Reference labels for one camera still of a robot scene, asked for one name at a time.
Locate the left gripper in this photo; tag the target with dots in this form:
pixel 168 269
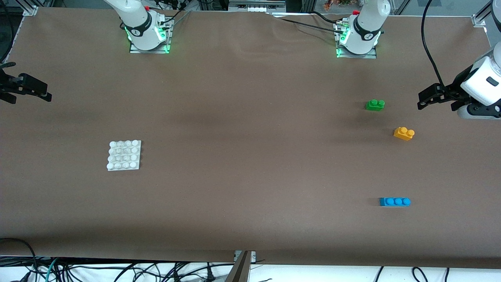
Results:
pixel 456 90

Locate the yellow two-stud block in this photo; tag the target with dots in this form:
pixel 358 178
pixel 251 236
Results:
pixel 402 134

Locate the white studded base plate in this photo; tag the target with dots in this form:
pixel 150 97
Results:
pixel 123 156

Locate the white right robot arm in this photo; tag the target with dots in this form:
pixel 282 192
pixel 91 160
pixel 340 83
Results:
pixel 139 23

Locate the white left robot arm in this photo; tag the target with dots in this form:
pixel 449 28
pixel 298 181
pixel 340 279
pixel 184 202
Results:
pixel 368 23

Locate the green two-stud block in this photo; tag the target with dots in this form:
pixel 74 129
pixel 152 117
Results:
pixel 375 105

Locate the blue three-stud block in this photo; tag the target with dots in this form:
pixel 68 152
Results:
pixel 393 202

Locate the orange background clutter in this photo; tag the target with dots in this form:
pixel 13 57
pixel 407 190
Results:
pixel 330 4

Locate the brown table cover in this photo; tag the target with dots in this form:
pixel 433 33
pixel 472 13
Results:
pixel 250 176

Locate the grey power strip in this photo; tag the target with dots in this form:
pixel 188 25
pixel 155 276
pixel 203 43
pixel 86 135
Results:
pixel 256 4

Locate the aluminium table side rail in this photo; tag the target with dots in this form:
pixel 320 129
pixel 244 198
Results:
pixel 489 39
pixel 17 31

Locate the aluminium corner bracket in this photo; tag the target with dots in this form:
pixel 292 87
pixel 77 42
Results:
pixel 30 11
pixel 478 20

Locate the aluminium frame post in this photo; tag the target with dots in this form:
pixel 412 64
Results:
pixel 307 4

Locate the small metal table bracket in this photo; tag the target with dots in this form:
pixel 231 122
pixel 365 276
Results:
pixel 253 256

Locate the aluminium frame profile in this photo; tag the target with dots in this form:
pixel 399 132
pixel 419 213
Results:
pixel 240 270

